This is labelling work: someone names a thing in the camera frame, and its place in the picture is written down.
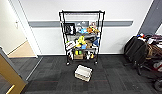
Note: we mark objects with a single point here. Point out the printed red white pack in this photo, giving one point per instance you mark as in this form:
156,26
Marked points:
70,45

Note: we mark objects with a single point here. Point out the black Huel bag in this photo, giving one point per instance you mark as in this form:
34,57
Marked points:
69,29

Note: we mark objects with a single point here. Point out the blue plush toy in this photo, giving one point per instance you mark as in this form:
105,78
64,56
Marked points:
83,30

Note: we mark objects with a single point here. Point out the orange white toy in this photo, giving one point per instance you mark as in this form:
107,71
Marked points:
90,56

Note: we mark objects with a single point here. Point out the black chair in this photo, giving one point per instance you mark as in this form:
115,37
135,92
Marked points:
140,50

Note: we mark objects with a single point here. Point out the blue white plush shark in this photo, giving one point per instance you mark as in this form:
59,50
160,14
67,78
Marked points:
96,42

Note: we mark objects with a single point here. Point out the orange plush toy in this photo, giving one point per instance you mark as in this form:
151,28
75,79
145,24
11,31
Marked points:
91,30

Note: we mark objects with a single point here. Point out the yellow plush toy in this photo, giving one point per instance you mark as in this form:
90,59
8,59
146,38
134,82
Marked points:
80,41

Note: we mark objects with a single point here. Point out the box with printed faces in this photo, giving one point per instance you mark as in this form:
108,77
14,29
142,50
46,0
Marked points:
93,24

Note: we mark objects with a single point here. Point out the brown cardboard box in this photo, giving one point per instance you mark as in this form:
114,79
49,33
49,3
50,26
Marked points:
78,56

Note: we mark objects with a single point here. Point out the wooden door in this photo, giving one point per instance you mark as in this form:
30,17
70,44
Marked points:
7,71

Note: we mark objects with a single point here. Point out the pale spotted woven basket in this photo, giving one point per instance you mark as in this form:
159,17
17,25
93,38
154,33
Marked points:
83,72

